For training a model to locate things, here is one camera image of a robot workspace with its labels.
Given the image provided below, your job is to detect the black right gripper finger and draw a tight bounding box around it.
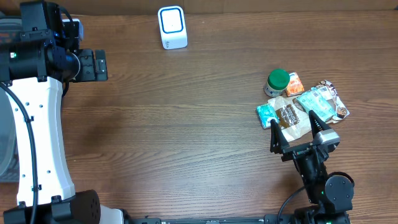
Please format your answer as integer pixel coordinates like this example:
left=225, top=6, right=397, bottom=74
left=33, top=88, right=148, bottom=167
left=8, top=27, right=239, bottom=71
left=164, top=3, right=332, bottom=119
left=308, top=110, right=331, bottom=137
left=270, top=119, right=290, bottom=154

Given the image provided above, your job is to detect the clear bread bag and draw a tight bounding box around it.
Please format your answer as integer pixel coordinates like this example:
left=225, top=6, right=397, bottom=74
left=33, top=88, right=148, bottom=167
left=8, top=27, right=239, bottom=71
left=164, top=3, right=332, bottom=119
left=267, top=80, right=351, bottom=143

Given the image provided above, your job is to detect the green wipes packet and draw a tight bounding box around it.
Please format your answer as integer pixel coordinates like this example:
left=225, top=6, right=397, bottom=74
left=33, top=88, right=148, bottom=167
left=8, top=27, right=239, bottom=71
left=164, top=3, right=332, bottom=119
left=297, top=87, right=336, bottom=122

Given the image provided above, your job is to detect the teal tissue packet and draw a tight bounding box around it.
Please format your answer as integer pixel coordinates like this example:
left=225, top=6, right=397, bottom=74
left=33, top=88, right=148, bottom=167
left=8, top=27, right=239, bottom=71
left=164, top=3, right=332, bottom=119
left=256, top=103, right=279, bottom=129

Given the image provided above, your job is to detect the orange tissue packet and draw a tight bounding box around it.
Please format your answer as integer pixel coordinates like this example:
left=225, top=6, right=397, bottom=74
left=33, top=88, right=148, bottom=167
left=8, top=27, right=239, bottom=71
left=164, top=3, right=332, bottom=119
left=285, top=72, right=305, bottom=96

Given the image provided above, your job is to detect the green lid jar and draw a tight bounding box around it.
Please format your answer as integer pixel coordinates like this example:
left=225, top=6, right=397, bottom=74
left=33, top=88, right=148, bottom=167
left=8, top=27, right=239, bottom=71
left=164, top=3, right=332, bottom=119
left=264, top=69, right=290, bottom=97

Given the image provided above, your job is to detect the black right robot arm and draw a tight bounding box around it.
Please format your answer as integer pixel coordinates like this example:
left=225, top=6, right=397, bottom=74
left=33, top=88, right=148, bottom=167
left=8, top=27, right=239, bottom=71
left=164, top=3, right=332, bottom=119
left=270, top=110, right=354, bottom=224

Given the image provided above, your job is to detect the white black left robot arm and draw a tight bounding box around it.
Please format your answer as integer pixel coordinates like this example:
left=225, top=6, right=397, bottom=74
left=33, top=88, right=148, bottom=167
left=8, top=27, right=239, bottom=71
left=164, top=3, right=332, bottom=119
left=1, top=1, right=123, bottom=223

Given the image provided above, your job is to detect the grey plastic basket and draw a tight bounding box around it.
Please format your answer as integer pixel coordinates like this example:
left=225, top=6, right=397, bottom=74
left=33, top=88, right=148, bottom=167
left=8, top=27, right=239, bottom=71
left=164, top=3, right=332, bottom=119
left=0, top=12, right=19, bottom=183

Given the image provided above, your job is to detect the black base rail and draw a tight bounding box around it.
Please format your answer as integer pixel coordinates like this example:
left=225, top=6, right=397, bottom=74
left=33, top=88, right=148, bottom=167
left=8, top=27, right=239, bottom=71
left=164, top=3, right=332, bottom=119
left=99, top=208, right=352, bottom=224

